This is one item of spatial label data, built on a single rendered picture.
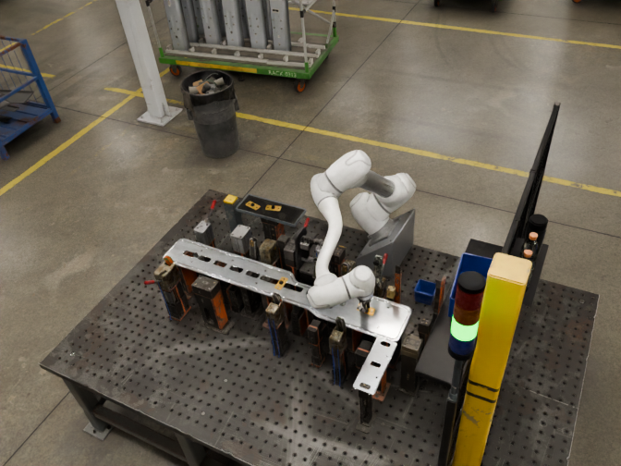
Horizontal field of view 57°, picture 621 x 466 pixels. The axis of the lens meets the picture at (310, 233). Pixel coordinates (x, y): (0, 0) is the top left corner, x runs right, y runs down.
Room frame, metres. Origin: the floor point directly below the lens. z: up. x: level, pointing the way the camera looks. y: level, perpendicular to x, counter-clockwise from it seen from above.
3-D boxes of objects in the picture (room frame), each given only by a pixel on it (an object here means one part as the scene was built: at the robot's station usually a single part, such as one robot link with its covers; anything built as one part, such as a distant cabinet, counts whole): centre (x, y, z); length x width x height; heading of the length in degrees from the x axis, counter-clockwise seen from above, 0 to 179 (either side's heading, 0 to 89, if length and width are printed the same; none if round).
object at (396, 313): (2.02, 0.20, 1.00); 1.38 x 0.22 x 0.02; 59
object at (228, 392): (1.94, -0.01, 0.68); 2.56 x 1.61 x 0.04; 59
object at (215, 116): (4.88, 0.80, 0.36); 0.54 x 0.50 x 0.73; 149
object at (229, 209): (2.56, 0.43, 0.92); 0.08 x 0.08 x 0.44; 59
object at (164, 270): (2.16, 0.77, 0.88); 0.15 x 0.11 x 0.36; 149
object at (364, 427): (1.38, -0.17, 0.84); 0.11 x 0.06 x 0.29; 149
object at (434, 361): (1.73, -0.70, 1.02); 0.90 x 0.22 x 0.03; 149
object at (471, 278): (0.95, -0.38, 1.79); 0.07 x 0.07 x 0.57
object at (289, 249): (2.21, 0.10, 0.89); 0.13 x 0.11 x 0.38; 149
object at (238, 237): (2.33, 0.37, 0.90); 0.13 x 0.10 x 0.41; 149
